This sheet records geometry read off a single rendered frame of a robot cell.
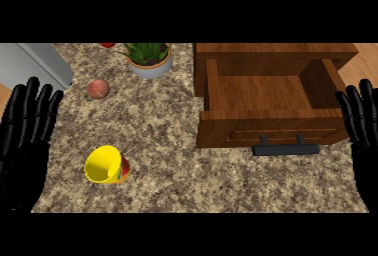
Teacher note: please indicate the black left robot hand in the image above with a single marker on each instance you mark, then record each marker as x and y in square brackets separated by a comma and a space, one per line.
[23, 140]

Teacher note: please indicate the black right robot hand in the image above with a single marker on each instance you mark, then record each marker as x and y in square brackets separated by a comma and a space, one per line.
[364, 133]

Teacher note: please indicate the yellow cup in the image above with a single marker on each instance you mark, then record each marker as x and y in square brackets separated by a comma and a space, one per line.
[107, 165]

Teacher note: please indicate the wooden drawer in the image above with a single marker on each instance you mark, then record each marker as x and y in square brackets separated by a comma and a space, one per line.
[267, 110]

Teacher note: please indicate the pink round fruit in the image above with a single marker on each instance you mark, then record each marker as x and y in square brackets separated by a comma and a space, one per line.
[98, 89]

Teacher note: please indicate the grey appliance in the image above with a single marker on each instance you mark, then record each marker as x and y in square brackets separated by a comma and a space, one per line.
[32, 65]

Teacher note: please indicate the wooden cabinet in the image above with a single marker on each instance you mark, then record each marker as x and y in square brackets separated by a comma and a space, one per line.
[275, 56]

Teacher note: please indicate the small red fruit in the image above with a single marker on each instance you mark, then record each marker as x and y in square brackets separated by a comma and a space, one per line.
[107, 44]

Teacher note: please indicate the potted green plant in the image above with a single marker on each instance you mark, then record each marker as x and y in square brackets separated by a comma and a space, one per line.
[150, 58]

